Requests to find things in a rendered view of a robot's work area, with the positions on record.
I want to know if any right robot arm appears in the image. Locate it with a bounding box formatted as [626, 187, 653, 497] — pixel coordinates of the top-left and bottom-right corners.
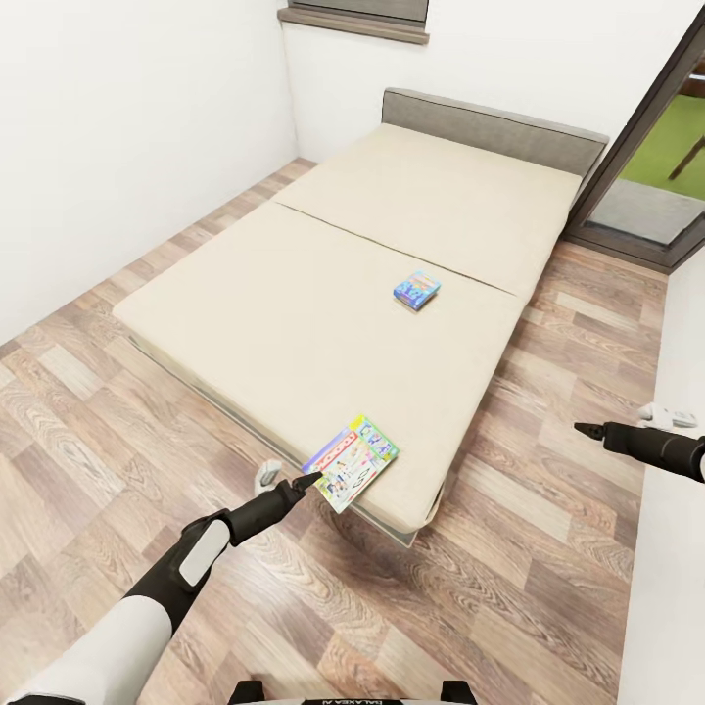
[574, 402, 705, 483]

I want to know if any board game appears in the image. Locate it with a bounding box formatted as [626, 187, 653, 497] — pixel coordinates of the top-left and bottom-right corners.
[302, 413, 400, 514]
[393, 270, 442, 310]

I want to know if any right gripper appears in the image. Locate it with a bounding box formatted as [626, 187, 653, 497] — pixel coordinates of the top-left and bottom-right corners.
[574, 422, 681, 473]

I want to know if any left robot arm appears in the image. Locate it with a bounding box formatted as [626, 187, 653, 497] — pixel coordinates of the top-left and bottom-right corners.
[2, 459, 322, 705]

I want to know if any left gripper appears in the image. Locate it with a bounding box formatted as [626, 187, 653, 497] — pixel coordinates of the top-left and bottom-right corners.
[247, 471, 322, 533]

